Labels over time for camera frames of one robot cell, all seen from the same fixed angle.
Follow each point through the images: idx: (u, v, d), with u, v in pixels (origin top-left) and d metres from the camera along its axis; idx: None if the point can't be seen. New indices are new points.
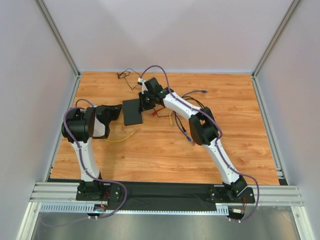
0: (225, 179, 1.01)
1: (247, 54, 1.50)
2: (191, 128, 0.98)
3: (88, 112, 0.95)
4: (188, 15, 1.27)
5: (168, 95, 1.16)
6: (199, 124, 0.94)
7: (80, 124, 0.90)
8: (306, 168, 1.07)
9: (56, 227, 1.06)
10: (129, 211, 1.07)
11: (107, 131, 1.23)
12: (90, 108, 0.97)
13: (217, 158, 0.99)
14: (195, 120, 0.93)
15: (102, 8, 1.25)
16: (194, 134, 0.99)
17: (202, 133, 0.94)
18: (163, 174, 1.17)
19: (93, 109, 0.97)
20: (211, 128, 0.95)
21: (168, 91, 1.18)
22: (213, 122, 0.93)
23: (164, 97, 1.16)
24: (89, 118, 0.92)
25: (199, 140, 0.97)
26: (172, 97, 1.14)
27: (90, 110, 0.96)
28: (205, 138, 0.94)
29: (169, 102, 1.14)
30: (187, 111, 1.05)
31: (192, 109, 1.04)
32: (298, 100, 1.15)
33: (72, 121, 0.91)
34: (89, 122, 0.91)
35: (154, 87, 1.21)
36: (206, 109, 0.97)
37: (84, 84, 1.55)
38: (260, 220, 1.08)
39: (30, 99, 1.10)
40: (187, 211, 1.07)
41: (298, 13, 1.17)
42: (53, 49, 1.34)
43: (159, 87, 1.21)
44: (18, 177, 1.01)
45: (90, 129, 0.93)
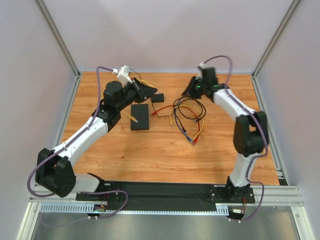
0: (235, 180, 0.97)
1: (247, 54, 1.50)
2: (235, 130, 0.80)
3: (57, 175, 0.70)
4: (188, 15, 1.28)
5: (222, 90, 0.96)
6: (247, 130, 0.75)
7: (52, 188, 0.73)
8: (306, 168, 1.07)
9: (56, 227, 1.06)
10: (130, 211, 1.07)
11: (112, 119, 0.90)
12: (58, 168, 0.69)
13: (242, 168, 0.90)
14: (244, 125, 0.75)
15: (101, 8, 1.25)
16: (236, 139, 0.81)
17: (247, 142, 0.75)
18: (164, 175, 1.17)
19: (64, 172, 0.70)
20: (258, 137, 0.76)
21: (222, 87, 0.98)
22: (261, 130, 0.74)
23: (215, 90, 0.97)
24: (59, 185, 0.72)
25: (240, 147, 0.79)
26: (226, 93, 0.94)
27: (60, 175, 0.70)
28: (248, 146, 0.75)
29: (220, 97, 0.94)
30: (237, 110, 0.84)
31: (243, 109, 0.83)
32: (298, 101, 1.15)
33: (44, 181, 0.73)
34: (60, 190, 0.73)
35: (209, 79, 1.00)
36: (259, 113, 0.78)
37: (83, 84, 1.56)
38: (260, 220, 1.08)
39: (29, 99, 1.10)
40: (187, 211, 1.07)
41: (297, 14, 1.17)
42: (52, 49, 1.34)
43: (215, 79, 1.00)
44: (17, 177, 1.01)
45: (66, 188, 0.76)
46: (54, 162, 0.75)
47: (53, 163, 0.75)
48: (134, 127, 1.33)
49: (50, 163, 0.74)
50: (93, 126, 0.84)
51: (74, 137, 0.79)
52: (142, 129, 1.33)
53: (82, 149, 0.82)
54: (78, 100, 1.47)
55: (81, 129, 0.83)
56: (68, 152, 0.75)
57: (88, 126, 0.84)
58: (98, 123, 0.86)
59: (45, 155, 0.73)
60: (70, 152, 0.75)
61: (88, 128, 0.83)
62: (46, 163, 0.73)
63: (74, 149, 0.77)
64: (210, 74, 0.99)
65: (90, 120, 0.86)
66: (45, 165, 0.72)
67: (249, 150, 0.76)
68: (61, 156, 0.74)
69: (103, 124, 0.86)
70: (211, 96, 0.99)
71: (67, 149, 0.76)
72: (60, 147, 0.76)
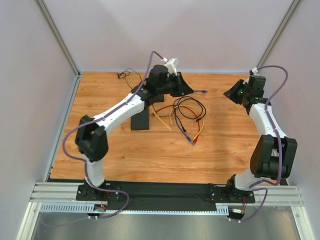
0: (238, 185, 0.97)
1: (247, 54, 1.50)
2: (256, 147, 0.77)
3: (93, 141, 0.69)
4: (188, 15, 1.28)
5: (262, 104, 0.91)
6: (267, 153, 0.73)
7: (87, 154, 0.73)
8: (306, 168, 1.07)
9: (56, 227, 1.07)
10: (130, 211, 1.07)
11: (150, 98, 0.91)
12: (95, 134, 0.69)
13: (248, 182, 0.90)
14: (265, 148, 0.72)
15: (102, 8, 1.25)
16: (255, 157, 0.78)
17: (261, 164, 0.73)
18: (164, 174, 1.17)
19: (100, 139, 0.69)
20: (276, 165, 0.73)
21: (264, 101, 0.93)
22: (281, 159, 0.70)
23: (255, 103, 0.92)
24: (93, 151, 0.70)
25: (254, 167, 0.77)
26: (264, 108, 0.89)
27: (96, 140, 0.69)
28: (261, 168, 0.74)
29: (256, 110, 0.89)
30: (267, 129, 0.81)
31: (274, 130, 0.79)
32: (298, 101, 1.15)
33: (81, 144, 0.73)
34: (95, 155, 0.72)
35: (254, 89, 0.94)
36: (290, 140, 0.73)
37: (83, 84, 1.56)
38: (260, 220, 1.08)
39: (29, 99, 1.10)
40: (188, 211, 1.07)
41: (297, 14, 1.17)
42: (53, 48, 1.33)
43: (261, 91, 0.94)
44: (18, 177, 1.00)
45: (99, 155, 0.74)
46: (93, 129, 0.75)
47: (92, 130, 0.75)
48: (134, 127, 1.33)
49: (89, 129, 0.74)
50: (131, 102, 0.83)
51: (112, 109, 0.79)
52: (142, 129, 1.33)
53: (117, 123, 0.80)
54: (78, 100, 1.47)
55: (119, 104, 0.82)
56: (106, 122, 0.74)
57: (126, 101, 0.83)
58: (136, 100, 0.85)
59: (85, 120, 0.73)
60: (108, 123, 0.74)
61: (126, 103, 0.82)
62: (85, 128, 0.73)
63: (111, 121, 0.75)
64: (257, 85, 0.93)
65: (129, 96, 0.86)
66: (83, 129, 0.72)
67: (261, 174, 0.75)
68: (98, 125, 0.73)
69: (141, 102, 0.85)
70: (249, 106, 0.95)
71: (105, 119, 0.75)
72: (99, 116, 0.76)
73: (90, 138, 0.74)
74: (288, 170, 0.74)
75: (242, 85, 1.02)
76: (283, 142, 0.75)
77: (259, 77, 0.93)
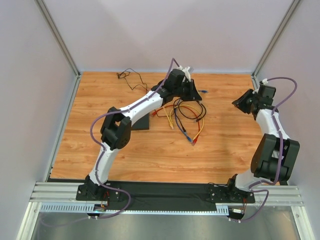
0: (238, 184, 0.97)
1: (247, 54, 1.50)
2: (258, 147, 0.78)
3: (119, 130, 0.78)
4: (188, 15, 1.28)
5: (269, 110, 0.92)
6: (268, 152, 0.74)
7: (112, 142, 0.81)
8: (306, 168, 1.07)
9: (56, 226, 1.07)
10: (130, 211, 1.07)
11: (167, 97, 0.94)
12: (122, 124, 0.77)
13: (248, 182, 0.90)
14: (266, 147, 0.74)
15: (102, 8, 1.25)
16: (256, 157, 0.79)
17: (260, 162, 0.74)
18: (164, 174, 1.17)
19: (125, 128, 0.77)
20: (276, 165, 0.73)
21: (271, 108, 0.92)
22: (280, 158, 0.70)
23: (262, 108, 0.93)
24: (119, 139, 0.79)
25: (254, 166, 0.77)
26: (270, 112, 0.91)
27: (122, 129, 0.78)
28: (261, 167, 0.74)
29: (262, 115, 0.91)
30: (271, 130, 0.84)
31: (277, 131, 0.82)
32: (298, 101, 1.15)
33: (107, 131, 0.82)
34: (118, 142, 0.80)
35: (264, 96, 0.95)
36: (292, 142, 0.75)
37: (83, 84, 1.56)
38: (260, 220, 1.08)
39: (29, 99, 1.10)
40: (187, 211, 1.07)
41: (297, 14, 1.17)
42: (53, 49, 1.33)
43: (271, 100, 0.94)
44: (17, 177, 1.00)
45: (121, 143, 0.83)
46: (118, 119, 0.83)
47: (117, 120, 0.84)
48: (134, 127, 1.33)
49: (115, 119, 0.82)
50: (152, 98, 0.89)
51: (137, 102, 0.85)
52: (142, 129, 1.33)
53: (139, 117, 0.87)
54: (78, 100, 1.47)
55: (141, 98, 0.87)
56: (131, 114, 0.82)
57: (148, 97, 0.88)
58: (156, 97, 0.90)
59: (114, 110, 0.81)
60: (132, 115, 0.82)
61: (147, 98, 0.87)
62: (112, 119, 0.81)
63: (135, 113, 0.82)
64: (266, 93, 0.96)
65: (150, 92, 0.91)
66: (110, 118, 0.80)
67: (261, 173, 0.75)
68: (124, 116, 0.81)
69: (160, 99, 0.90)
70: (256, 112, 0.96)
71: (130, 112, 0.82)
72: (124, 108, 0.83)
73: (114, 128, 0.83)
74: (288, 172, 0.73)
75: (251, 94, 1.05)
76: (285, 144, 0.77)
77: (270, 86, 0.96)
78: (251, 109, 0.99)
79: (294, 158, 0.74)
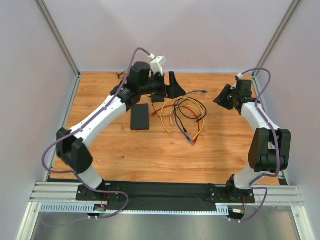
0: (238, 183, 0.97)
1: (247, 54, 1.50)
2: (252, 142, 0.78)
3: (73, 154, 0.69)
4: (187, 15, 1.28)
5: (252, 103, 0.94)
6: (264, 146, 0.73)
7: (71, 166, 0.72)
8: (306, 168, 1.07)
9: (56, 227, 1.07)
10: (130, 211, 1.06)
11: (132, 98, 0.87)
12: (73, 148, 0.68)
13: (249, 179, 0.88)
14: (262, 141, 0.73)
15: (102, 8, 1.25)
16: (252, 152, 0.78)
17: (259, 157, 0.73)
18: (163, 175, 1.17)
19: (79, 152, 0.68)
20: (274, 156, 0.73)
21: (253, 100, 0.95)
22: (278, 149, 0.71)
23: (245, 102, 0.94)
24: (76, 164, 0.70)
25: (253, 161, 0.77)
26: (255, 105, 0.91)
27: (75, 153, 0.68)
28: (261, 161, 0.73)
29: (247, 109, 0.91)
30: (260, 123, 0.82)
31: (267, 123, 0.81)
32: (299, 101, 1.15)
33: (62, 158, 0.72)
34: (77, 168, 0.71)
35: (242, 90, 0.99)
36: (284, 131, 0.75)
37: (83, 84, 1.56)
38: (260, 219, 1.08)
39: (29, 99, 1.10)
40: (188, 211, 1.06)
41: (297, 14, 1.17)
42: (52, 48, 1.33)
43: (249, 92, 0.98)
44: (17, 177, 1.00)
45: (82, 166, 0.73)
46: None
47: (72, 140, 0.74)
48: (134, 127, 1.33)
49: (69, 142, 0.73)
50: (110, 107, 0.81)
51: (90, 117, 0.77)
52: (143, 129, 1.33)
53: (100, 129, 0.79)
54: (78, 100, 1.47)
55: (97, 110, 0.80)
56: (84, 133, 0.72)
57: (105, 106, 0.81)
58: (116, 103, 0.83)
59: (62, 133, 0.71)
60: (87, 132, 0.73)
61: (104, 108, 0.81)
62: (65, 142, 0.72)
63: (90, 131, 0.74)
64: (244, 87, 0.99)
65: (109, 99, 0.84)
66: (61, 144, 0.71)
67: (261, 167, 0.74)
68: (76, 137, 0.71)
69: (121, 104, 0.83)
70: (239, 107, 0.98)
71: (83, 130, 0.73)
72: (76, 128, 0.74)
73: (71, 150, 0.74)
74: (286, 160, 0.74)
75: (230, 91, 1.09)
76: (277, 134, 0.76)
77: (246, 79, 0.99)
78: (233, 105, 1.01)
79: (288, 146, 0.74)
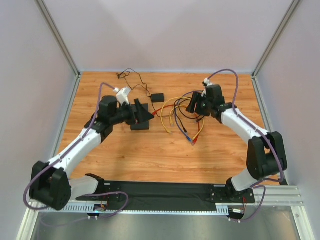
0: (239, 186, 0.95)
1: (247, 54, 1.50)
2: (249, 152, 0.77)
3: (53, 187, 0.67)
4: (187, 15, 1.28)
5: (229, 109, 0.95)
6: (262, 156, 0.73)
7: (48, 203, 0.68)
8: (306, 168, 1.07)
9: (56, 227, 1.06)
10: (130, 211, 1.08)
11: (105, 130, 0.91)
12: (54, 179, 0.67)
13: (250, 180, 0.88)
14: (259, 151, 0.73)
15: (102, 8, 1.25)
16: (250, 162, 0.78)
17: (261, 167, 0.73)
18: (164, 175, 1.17)
19: (60, 183, 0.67)
20: (273, 161, 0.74)
21: (229, 106, 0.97)
22: (276, 154, 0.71)
23: (223, 111, 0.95)
24: (55, 197, 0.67)
25: (254, 172, 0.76)
26: (234, 113, 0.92)
27: (55, 185, 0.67)
28: (263, 171, 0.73)
29: (229, 118, 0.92)
30: (249, 131, 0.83)
31: (255, 130, 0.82)
32: (299, 101, 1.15)
33: (40, 195, 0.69)
34: (57, 203, 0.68)
35: (215, 98, 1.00)
36: (275, 134, 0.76)
37: (83, 84, 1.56)
38: (260, 219, 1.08)
39: (29, 99, 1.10)
40: (187, 211, 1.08)
41: (297, 14, 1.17)
42: (52, 48, 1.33)
43: (221, 97, 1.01)
44: (17, 177, 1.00)
45: (62, 200, 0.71)
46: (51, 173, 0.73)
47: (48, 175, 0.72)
48: (134, 127, 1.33)
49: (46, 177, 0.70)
50: (87, 137, 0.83)
51: (68, 149, 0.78)
52: (143, 129, 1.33)
53: (78, 159, 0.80)
54: (78, 100, 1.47)
55: (74, 141, 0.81)
56: (64, 163, 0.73)
57: (82, 137, 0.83)
58: (92, 134, 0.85)
59: (40, 168, 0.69)
60: (66, 163, 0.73)
61: (81, 139, 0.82)
62: (42, 176, 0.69)
63: (69, 161, 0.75)
64: (216, 94, 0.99)
65: (84, 131, 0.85)
66: (38, 179, 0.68)
67: (265, 175, 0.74)
68: (56, 168, 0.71)
69: (97, 135, 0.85)
70: (218, 115, 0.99)
71: (62, 160, 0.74)
72: (54, 159, 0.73)
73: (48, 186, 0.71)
74: (284, 161, 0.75)
75: (199, 97, 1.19)
76: (269, 139, 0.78)
77: (215, 85, 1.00)
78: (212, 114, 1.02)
79: (283, 147, 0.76)
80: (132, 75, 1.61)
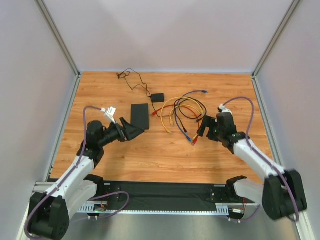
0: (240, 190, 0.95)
1: (247, 54, 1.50)
2: (264, 193, 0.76)
3: (52, 218, 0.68)
4: (187, 15, 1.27)
5: (242, 141, 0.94)
6: (278, 196, 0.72)
7: (47, 234, 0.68)
8: (307, 168, 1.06)
9: None
10: (129, 211, 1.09)
11: (97, 155, 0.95)
12: (53, 208, 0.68)
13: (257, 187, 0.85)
14: (275, 191, 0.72)
15: (102, 8, 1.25)
16: (266, 202, 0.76)
17: (278, 209, 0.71)
18: (163, 174, 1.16)
19: (59, 211, 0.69)
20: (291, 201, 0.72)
21: (242, 136, 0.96)
22: (292, 195, 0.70)
23: (236, 141, 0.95)
24: (54, 227, 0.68)
25: (270, 213, 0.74)
26: (248, 145, 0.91)
27: (54, 215, 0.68)
28: (281, 213, 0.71)
29: (242, 150, 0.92)
30: (264, 167, 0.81)
31: (271, 166, 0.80)
32: (299, 101, 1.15)
33: (38, 227, 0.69)
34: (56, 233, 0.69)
35: (227, 127, 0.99)
36: (291, 174, 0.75)
37: (83, 84, 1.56)
38: (260, 220, 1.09)
39: (29, 99, 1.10)
40: (187, 211, 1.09)
41: (297, 14, 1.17)
42: (52, 48, 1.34)
43: (233, 126, 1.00)
44: (17, 177, 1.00)
45: (61, 230, 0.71)
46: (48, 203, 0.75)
47: (45, 206, 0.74)
48: None
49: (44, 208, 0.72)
50: (81, 164, 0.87)
51: (64, 177, 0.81)
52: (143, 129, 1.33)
53: (74, 186, 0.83)
54: (78, 100, 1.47)
55: (69, 169, 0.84)
56: (62, 192, 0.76)
57: (76, 164, 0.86)
58: (85, 160, 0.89)
59: (37, 199, 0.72)
60: (63, 191, 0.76)
61: (76, 166, 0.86)
62: (40, 207, 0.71)
63: (66, 188, 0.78)
64: (228, 123, 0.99)
65: (77, 158, 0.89)
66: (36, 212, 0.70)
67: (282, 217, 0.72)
68: (54, 197, 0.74)
69: (90, 161, 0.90)
70: (231, 145, 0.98)
71: (60, 189, 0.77)
72: (52, 188, 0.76)
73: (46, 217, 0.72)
74: (303, 202, 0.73)
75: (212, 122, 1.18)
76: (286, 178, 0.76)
77: (228, 114, 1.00)
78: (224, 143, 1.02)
79: (302, 187, 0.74)
80: (131, 75, 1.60)
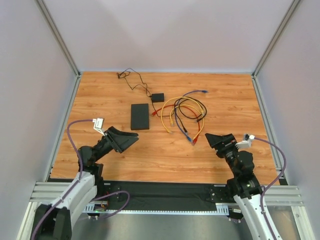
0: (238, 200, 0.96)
1: (247, 54, 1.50)
2: None
3: (58, 226, 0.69)
4: (188, 15, 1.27)
5: (257, 196, 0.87)
6: None
7: None
8: (307, 168, 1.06)
9: None
10: (129, 211, 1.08)
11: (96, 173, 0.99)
12: (59, 217, 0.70)
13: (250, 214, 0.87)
14: None
15: (102, 8, 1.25)
16: None
17: None
18: (163, 174, 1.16)
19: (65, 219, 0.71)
20: None
21: (257, 189, 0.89)
22: None
23: (249, 194, 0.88)
24: (60, 236, 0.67)
25: None
26: (260, 206, 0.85)
27: (61, 223, 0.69)
28: None
29: (252, 207, 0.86)
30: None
31: None
32: (299, 101, 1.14)
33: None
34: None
35: (244, 173, 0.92)
36: None
37: (83, 84, 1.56)
38: None
39: (29, 99, 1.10)
40: (187, 211, 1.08)
41: (298, 13, 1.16)
42: (52, 48, 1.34)
43: (251, 174, 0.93)
44: (17, 177, 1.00)
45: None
46: (52, 216, 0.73)
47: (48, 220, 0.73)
48: (134, 127, 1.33)
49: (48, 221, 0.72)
50: (83, 178, 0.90)
51: (68, 189, 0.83)
52: (143, 129, 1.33)
53: (77, 200, 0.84)
54: (78, 100, 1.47)
55: (73, 182, 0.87)
56: (66, 202, 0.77)
57: (78, 179, 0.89)
58: (86, 176, 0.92)
59: (42, 210, 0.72)
60: (68, 201, 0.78)
61: (78, 181, 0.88)
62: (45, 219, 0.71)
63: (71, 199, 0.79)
64: (247, 170, 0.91)
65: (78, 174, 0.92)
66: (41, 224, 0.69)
67: None
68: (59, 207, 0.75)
69: (91, 176, 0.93)
70: (241, 192, 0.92)
71: (64, 201, 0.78)
72: (57, 200, 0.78)
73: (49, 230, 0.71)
74: None
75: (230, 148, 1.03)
76: None
77: (250, 162, 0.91)
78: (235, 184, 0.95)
79: None
80: (131, 75, 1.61)
